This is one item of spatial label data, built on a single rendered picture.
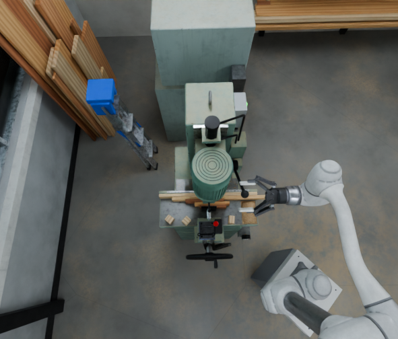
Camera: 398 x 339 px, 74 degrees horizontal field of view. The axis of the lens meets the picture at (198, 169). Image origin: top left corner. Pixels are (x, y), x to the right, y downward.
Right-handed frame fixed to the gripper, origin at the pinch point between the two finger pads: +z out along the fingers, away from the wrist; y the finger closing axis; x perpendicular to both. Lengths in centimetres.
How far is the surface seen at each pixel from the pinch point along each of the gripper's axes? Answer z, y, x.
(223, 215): 4.8, -27.7, -31.4
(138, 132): 70, 9, -112
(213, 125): 13.5, 35.5, 9.8
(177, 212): 33, -26, -33
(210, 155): 14.6, 22.4, 5.7
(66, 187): 145, -45, -122
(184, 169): 29, -7, -61
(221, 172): 10.6, 16.3, 10.7
